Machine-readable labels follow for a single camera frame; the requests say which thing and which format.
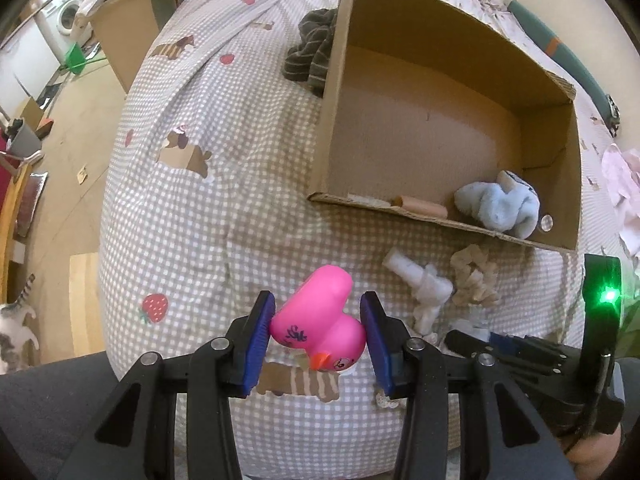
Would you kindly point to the light blue rolled sock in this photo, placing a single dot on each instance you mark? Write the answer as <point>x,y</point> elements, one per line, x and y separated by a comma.
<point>500,205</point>

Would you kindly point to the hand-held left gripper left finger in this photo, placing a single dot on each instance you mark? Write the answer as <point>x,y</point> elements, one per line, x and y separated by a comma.
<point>257,345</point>

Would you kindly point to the orange cylindrical tube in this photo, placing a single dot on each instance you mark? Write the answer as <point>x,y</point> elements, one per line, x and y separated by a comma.
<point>420,205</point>

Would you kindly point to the white washing machine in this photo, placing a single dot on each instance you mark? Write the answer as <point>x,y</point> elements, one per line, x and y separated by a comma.
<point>62,12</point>

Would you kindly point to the beige crumpled cloth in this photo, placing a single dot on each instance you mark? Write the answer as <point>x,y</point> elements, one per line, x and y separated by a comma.
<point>475,275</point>

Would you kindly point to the grey and white cat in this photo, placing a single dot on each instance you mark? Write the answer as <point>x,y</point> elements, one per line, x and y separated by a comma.
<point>15,330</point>

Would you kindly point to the person's grey trouser leg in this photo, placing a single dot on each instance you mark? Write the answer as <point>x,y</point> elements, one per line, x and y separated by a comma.
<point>55,400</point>

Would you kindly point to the dark striped cloth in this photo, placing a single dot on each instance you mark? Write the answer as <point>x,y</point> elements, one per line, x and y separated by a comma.
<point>312,55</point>

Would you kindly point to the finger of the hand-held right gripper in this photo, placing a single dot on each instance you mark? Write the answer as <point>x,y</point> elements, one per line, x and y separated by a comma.
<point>505,342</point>
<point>465,342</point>

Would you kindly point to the tall brown cardboard box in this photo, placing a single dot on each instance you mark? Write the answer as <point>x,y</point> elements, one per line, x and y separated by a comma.
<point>125,35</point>

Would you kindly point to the wooden chair frame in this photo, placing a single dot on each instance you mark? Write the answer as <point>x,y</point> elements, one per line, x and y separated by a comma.
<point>15,220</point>

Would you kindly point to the pink rubber duck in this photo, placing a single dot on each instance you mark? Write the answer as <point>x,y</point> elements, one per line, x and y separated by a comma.
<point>320,320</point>

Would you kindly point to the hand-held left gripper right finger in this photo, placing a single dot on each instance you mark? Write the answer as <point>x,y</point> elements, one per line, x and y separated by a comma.
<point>375,345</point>

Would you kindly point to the person's right hand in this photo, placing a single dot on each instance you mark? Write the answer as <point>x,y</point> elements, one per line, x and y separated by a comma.
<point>595,455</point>

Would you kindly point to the pink crumpled cloth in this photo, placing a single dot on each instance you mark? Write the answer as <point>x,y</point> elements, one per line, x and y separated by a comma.
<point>622,180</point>

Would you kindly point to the checked printed bed sheet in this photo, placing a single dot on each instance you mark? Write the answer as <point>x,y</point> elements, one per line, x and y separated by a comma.
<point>200,220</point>

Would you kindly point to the teal pillow with orange band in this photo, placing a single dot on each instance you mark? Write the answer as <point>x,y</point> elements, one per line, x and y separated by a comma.
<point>565,50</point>

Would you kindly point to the grey bin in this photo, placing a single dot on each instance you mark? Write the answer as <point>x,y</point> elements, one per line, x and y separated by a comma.
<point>24,140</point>

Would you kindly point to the green dustpan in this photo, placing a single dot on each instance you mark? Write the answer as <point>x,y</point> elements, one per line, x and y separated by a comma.
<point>75,57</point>

